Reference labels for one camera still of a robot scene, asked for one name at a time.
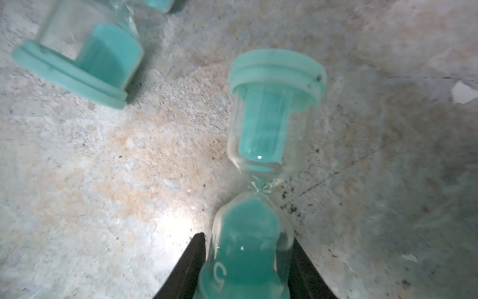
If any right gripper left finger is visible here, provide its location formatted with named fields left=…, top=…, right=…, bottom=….
left=153, top=232, right=206, bottom=299

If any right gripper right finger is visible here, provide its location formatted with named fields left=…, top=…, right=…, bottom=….
left=288, top=239, right=337, bottom=299

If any teal hourglass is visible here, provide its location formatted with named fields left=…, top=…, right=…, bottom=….
left=194, top=49, right=327, bottom=299
left=12, top=0, right=175, bottom=110

